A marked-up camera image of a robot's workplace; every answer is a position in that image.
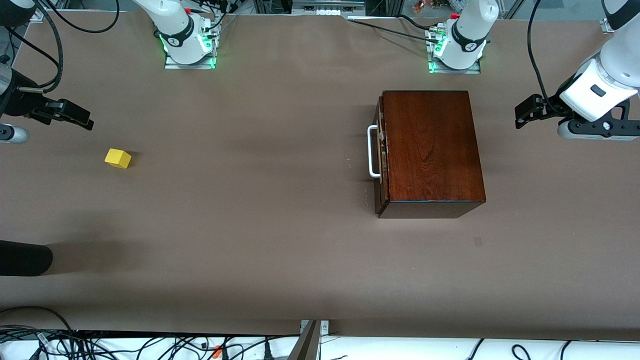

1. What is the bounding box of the yellow wooden block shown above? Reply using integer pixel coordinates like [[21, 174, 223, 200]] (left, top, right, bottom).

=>
[[104, 148, 132, 169]]

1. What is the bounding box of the wooden drawer with white handle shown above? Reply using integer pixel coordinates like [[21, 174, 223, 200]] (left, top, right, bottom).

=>
[[367, 95, 390, 217]]

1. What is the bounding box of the dark brown wooden cabinet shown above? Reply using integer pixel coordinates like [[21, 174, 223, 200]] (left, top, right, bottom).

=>
[[375, 90, 487, 219]]

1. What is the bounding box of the black cylindrical object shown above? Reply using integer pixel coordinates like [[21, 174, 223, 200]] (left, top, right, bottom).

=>
[[0, 240, 54, 277]]

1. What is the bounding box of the grey power strip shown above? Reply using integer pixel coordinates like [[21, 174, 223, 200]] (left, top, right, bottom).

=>
[[292, 0, 366, 16]]

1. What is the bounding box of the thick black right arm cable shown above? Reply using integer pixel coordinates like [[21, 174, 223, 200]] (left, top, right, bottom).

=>
[[0, 0, 65, 96]]

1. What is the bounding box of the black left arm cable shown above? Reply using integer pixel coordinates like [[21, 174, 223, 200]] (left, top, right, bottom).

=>
[[528, 0, 571, 117]]

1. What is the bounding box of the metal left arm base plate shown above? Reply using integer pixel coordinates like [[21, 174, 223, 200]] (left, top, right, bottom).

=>
[[427, 55, 482, 75]]

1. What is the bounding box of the thin black hanging cable loop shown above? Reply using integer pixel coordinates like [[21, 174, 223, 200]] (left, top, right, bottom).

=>
[[47, 0, 121, 34]]

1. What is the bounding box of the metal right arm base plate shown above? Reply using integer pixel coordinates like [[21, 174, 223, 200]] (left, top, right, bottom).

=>
[[164, 50, 217, 70]]

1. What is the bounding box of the curved black table cable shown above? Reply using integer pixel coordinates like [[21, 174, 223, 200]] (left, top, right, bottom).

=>
[[397, 14, 434, 31]]

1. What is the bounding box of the long black table cable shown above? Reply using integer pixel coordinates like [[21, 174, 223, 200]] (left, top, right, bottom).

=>
[[347, 17, 437, 43]]

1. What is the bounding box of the black arched floor cable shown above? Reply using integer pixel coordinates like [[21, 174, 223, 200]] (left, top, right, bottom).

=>
[[0, 306, 76, 333]]

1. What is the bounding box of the grey metal mounting bracket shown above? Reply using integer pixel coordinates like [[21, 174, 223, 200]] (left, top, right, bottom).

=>
[[287, 320, 331, 360]]

